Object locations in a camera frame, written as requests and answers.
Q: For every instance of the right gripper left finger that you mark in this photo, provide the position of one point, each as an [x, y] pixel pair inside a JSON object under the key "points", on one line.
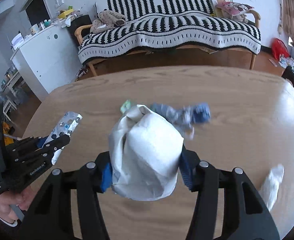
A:
{"points": [[49, 215]]}

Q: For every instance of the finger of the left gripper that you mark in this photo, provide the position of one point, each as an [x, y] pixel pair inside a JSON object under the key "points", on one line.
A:
{"points": [[38, 144]]}

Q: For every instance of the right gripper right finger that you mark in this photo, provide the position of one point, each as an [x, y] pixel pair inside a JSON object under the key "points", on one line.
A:
{"points": [[245, 214]]}

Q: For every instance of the white tissue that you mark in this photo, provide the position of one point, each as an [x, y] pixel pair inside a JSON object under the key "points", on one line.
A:
{"points": [[270, 187]]}

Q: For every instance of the silver blister pill pack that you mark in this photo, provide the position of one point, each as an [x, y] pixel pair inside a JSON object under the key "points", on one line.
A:
{"points": [[66, 126]]}

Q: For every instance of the green snack wrapper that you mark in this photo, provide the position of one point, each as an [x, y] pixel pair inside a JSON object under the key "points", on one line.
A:
{"points": [[126, 106]]}

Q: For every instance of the blue wrapper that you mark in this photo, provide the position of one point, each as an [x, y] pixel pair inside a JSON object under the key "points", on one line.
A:
{"points": [[185, 118]]}

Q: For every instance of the person left hand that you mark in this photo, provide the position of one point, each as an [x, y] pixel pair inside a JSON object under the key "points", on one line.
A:
{"points": [[23, 200]]}

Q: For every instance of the white cabinet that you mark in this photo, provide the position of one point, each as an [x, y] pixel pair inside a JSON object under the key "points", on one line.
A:
{"points": [[47, 60]]}

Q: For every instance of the brown plush toy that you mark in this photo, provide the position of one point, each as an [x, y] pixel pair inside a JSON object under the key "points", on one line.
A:
{"points": [[107, 20]]}

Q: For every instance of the red bag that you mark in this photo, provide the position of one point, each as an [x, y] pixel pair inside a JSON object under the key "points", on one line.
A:
{"points": [[279, 49]]}

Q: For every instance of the black white striped sofa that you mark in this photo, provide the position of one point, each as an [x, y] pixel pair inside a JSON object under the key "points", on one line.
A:
{"points": [[165, 24]]}

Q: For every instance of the pink patterned cushion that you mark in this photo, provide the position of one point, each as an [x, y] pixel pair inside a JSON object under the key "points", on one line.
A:
{"points": [[231, 10]]}

